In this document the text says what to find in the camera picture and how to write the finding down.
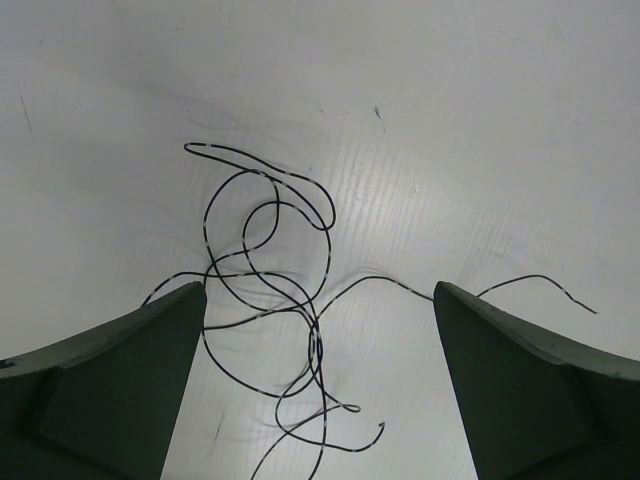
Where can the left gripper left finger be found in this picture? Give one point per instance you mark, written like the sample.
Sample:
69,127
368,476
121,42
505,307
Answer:
102,404

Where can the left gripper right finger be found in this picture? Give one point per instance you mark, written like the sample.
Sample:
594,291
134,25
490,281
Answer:
536,404

